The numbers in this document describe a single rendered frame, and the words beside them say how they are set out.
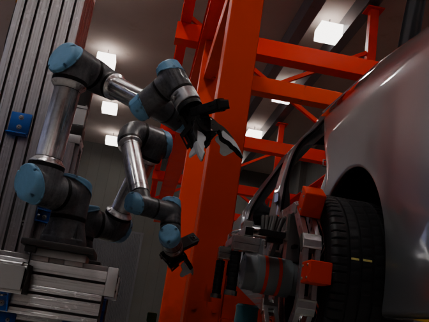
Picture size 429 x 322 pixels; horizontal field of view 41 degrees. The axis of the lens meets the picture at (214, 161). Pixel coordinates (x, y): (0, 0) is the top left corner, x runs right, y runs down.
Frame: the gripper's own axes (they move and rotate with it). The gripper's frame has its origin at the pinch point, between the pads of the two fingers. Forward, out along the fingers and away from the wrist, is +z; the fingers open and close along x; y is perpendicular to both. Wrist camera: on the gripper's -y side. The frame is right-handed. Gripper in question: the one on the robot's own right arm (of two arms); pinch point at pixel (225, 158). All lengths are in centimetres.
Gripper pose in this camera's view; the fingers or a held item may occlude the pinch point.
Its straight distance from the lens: 151.1
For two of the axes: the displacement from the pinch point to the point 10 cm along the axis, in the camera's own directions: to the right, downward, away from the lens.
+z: 4.4, 8.0, -4.1
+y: -5.3, 6.0, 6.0
